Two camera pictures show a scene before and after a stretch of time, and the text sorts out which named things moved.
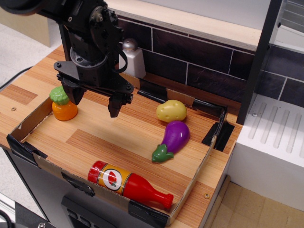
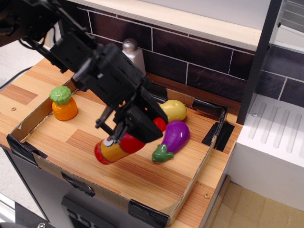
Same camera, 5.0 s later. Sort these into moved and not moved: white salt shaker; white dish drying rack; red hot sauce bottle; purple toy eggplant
Moved: red hot sauce bottle
Not moved: white salt shaker; purple toy eggplant; white dish drying rack
